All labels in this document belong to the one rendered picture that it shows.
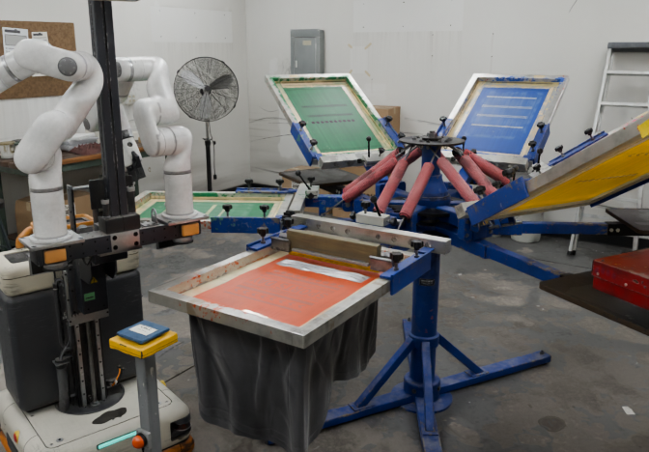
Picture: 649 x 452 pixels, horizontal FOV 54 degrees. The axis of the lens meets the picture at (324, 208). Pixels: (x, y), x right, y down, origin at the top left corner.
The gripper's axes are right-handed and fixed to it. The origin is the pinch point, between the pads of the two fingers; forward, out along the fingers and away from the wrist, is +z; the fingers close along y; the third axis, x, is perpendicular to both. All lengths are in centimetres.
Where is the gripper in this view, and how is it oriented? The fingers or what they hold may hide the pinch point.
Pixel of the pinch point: (137, 177)
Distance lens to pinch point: 255.4
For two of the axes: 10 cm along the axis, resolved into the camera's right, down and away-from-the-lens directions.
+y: -5.2, 0.9, 8.5
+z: 3.1, 9.5, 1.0
